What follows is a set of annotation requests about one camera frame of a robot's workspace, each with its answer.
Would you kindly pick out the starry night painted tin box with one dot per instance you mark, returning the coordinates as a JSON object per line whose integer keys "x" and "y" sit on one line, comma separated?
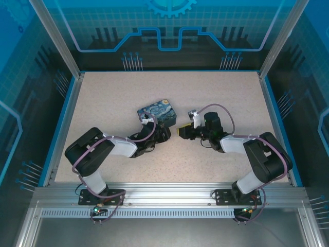
{"x": 159, "y": 110}

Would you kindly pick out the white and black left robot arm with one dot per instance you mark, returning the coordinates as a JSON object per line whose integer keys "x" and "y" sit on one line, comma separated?
{"x": 90, "y": 151}

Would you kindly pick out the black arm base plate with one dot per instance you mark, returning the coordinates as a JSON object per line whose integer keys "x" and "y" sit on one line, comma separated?
{"x": 113, "y": 196}
{"x": 223, "y": 196}

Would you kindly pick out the aluminium frame post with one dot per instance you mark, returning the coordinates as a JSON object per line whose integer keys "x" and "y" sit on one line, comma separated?
{"x": 282, "y": 38}
{"x": 56, "y": 38}

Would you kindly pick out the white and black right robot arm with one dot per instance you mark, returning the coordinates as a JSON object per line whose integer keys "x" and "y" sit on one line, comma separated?
{"x": 264, "y": 157}

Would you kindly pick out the small led controller board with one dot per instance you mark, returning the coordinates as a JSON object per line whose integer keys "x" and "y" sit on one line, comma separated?
{"x": 99, "y": 211}
{"x": 244, "y": 211}

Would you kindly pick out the aluminium mounting rail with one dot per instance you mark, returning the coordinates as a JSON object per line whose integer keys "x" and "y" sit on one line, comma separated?
{"x": 169, "y": 193}

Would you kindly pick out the aluminium side frame rail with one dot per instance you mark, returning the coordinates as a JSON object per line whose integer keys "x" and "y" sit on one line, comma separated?
{"x": 64, "y": 115}
{"x": 277, "y": 115}

